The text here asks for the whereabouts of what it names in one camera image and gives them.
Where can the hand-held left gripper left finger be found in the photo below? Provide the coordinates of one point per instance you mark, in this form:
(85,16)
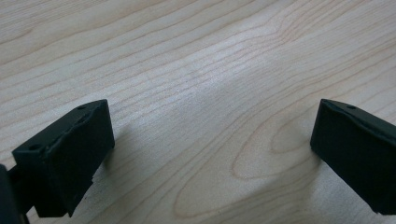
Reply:
(68,158)

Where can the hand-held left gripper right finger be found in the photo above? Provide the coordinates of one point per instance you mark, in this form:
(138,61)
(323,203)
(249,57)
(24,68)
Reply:
(358,149)

